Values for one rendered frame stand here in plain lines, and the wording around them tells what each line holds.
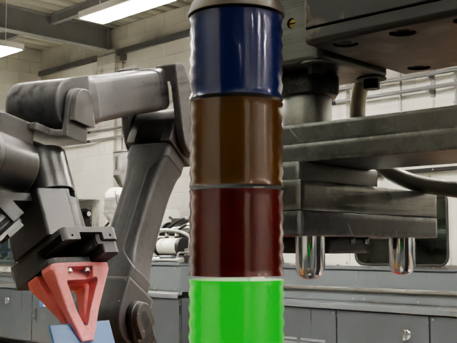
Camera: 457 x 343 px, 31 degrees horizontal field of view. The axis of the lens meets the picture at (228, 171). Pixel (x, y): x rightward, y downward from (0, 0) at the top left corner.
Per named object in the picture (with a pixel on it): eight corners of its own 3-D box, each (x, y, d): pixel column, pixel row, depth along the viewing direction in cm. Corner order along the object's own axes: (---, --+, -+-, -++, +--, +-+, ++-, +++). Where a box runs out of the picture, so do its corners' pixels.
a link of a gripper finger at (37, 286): (83, 329, 75) (58, 234, 78) (41, 355, 79) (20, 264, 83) (141, 322, 80) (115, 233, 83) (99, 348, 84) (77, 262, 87)
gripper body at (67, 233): (66, 244, 78) (47, 174, 80) (11, 286, 84) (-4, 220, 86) (120, 243, 82) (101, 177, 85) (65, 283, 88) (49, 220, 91)
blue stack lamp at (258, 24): (232, 111, 36) (232, 36, 37) (302, 101, 34) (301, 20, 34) (169, 100, 33) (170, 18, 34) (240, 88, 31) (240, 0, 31)
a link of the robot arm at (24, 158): (13, 182, 76) (26, 56, 78) (-59, 184, 79) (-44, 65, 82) (86, 204, 86) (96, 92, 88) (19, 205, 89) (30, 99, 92)
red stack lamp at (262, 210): (232, 273, 36) (232, 195, 36) (303, 275, 33) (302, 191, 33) (168, 275, 33) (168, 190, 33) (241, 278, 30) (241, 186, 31)
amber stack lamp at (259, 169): (232, 191, 36) (232, 115, 36) (302, 187, 33) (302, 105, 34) (168, 186, 33) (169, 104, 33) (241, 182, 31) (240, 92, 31)
